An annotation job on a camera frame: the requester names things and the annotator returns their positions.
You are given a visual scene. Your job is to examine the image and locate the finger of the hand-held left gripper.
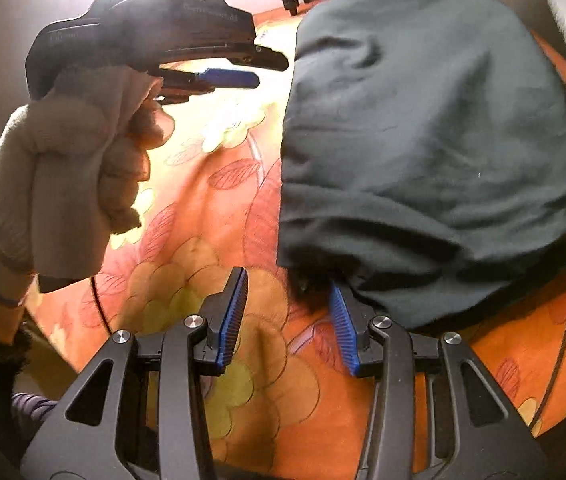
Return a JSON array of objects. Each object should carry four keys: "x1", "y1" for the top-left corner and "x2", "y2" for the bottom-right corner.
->
[
  {"x1": 160, "y1": 40, "x2": 290, "y2": 72},
  {"x1": 155, "y1": 67, "x2": 261, "y2": 106}
]

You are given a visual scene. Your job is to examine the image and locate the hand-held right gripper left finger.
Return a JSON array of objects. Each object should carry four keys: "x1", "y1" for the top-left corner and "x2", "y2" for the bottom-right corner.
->
[{"x1": 20, "y1": 266, "x2": 250, "y2": 480}]

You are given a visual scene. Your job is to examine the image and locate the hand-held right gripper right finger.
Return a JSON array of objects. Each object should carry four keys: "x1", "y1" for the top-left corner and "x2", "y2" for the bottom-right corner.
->
[{"x1": 328, "y1": 280, "x2": 548, "y2": 480}]

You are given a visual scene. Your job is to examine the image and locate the dark green pants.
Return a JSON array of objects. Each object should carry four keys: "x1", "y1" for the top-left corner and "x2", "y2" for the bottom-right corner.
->
[{"x1": 275, "y1": 0, "x2": 566, "y2": 331}]

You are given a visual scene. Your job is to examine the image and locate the person's left hand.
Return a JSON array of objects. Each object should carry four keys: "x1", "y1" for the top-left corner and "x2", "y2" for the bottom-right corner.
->
[{"x1": 0, "y1": 65, "x2": 176, "y2": 281}]

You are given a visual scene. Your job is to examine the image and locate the orange floral bed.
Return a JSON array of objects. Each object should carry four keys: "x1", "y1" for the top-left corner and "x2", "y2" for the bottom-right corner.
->
[{"x1": 23, "y1": 7, "x2": 566, "y2": 476}]

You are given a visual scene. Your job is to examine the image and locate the person's striped clothing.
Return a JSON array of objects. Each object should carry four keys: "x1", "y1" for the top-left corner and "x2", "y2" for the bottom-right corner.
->
[{"x1": 10, "y1": 392, "x2": 61, "y2": 428}]

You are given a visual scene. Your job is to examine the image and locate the black cable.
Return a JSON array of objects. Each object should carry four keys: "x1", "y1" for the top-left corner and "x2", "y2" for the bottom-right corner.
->
[
  {"x1": 89, "y1": 276, "x2": 114, "y2": 336},
  {"x1": 528, "y1": 125, "x2": 566, "y2": 433}
]

